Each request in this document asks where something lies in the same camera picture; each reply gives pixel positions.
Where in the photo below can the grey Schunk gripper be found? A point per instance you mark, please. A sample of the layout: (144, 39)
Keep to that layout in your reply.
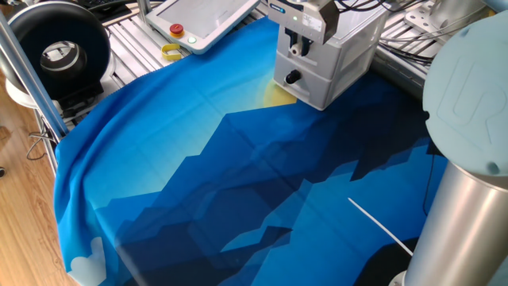
(305, 18)

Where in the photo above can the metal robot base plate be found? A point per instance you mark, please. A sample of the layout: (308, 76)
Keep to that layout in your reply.
(418, 16)

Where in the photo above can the white plastic drawer with knob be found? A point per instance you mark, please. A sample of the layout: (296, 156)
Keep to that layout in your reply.
(317, 59)

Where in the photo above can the white plastic drawer cabinet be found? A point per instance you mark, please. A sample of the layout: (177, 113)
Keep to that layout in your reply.
(357, 43)

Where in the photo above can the aluminium rail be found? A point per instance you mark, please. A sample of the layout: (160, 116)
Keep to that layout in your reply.
(393, 71)

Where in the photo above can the white drawer with black knob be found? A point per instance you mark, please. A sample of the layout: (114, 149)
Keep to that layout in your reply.
(313, 89)

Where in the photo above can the yellow U-shaped clip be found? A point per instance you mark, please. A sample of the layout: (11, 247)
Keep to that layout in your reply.
(168, 55)

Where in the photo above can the aluminium pole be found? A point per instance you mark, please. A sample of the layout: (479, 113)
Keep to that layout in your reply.
(35, 83)

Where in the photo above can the blue mountain print cloth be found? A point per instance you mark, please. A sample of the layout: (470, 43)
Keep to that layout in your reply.
(178, 139)

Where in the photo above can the black flat device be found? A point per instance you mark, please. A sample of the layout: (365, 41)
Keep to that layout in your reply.
(103, 8)

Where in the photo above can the grey teach pendant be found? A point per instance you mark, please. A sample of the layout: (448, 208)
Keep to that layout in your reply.
(198, 20)

